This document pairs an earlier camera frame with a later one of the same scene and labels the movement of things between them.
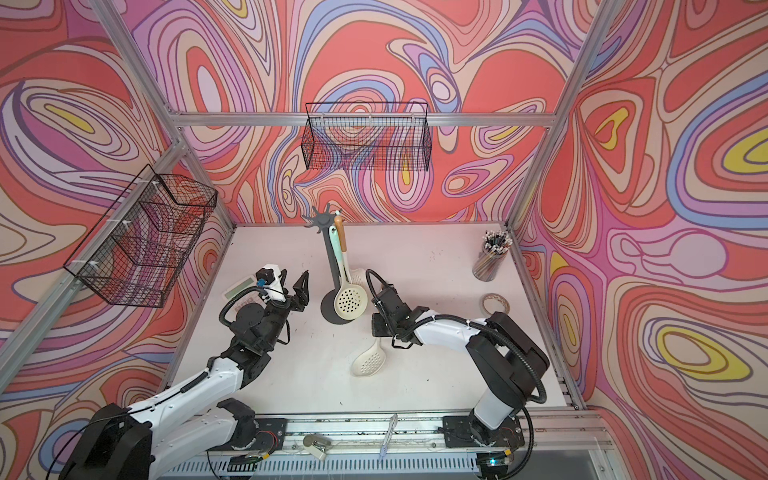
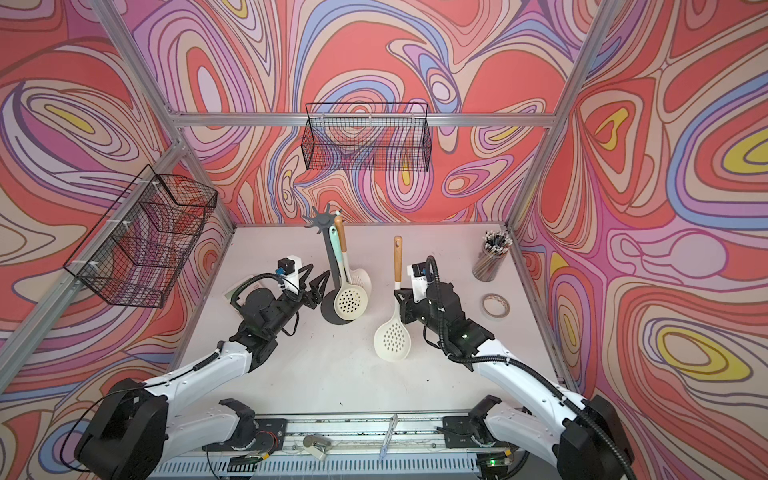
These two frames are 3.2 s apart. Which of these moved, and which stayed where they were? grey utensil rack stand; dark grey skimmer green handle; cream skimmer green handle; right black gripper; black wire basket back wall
Moved: right black gripper
Stayed: black wire basket back wall; cream skimmer green handle; grey utensil rack stand; dark grey skimmer green handle
